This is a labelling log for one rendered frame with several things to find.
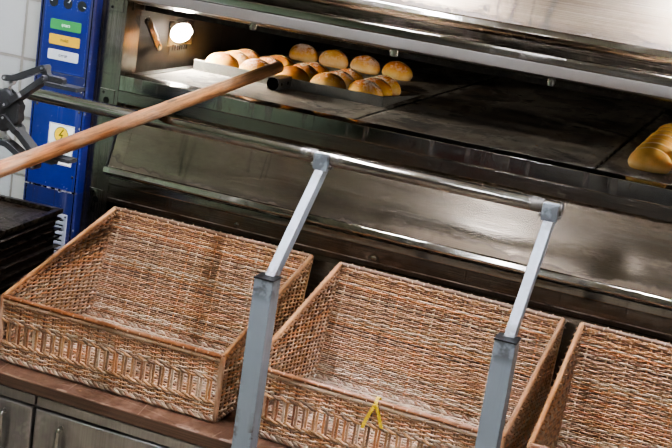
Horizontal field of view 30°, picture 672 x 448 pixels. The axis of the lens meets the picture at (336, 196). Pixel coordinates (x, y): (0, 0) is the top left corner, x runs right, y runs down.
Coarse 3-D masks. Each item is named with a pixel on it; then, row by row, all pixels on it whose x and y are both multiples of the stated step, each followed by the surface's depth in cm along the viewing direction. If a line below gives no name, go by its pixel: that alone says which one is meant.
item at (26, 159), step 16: (272, 64) 313; (224, 80) 292; (240, 80) 297; (256, 80) 304; (192, 96) 278; (208, 96) 283; (144, 112) 261; (160, 112) 266; (96, 128) 246; (112, 128) 250; (128, 128) 256; (48, 144) 234; (64, 144) 236; (80, 144) 241; (0, 160) 222; (16, 160) 224; (32, 160) 228; (0, 176) 221
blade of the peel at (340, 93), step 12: (204, 60) 347; (216, 72) 340; (228, 72) 338; (240, 72) 337; (300, 84) 332; (312, 84) 330; (336, 96) 329; (348, 96) 328; (360, 96) 326; (372, 96) 325; (384, 96) 326; (396, 96) 335; (408, 96) 346
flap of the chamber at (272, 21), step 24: (144, 0) 291; (168, 0) 289; (192, 0) 287; (264, 24) 283; (288, 24) 279; (312, 24) 278; (384, 48) 285; (408, 48) 270; (432, 48) 269; (456, 48) 267; (528, 72) 262; (552, 72) 260; (576, 72) 259; (648, 96) 260
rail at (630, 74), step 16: (208, 0) 286; (224, 0) 284; (240, 0) 283; (288, 16) 280; (304, 16) 278; (320, 16) 277; (384, 32) 272; (400, 32) 271; (416, 32) 270; (464, 48) 266; (480, 48) 265; (496, 48) 264; (512, 48) 263; (560, 64) 260; (576, 64) 259; (592, 64) 258; (640, 80) 255; (656, 80) 253
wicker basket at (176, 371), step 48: (96, 240) 311; (144, 240) 313; (192, 240) 309; (240, 240) 305; (48, 288) 294; (96, 288) 315; (144, 288) 312; (192, 288) 308; (240, 288) 304; (288, 288) 288; (0, 336) 278; (48, 336) 296; (96, 336) 269; (144, 336) 265; (192, 336) 306; (240, 336) 266; (96, 384) 271; (144, 384) 267; (192, 384) 279
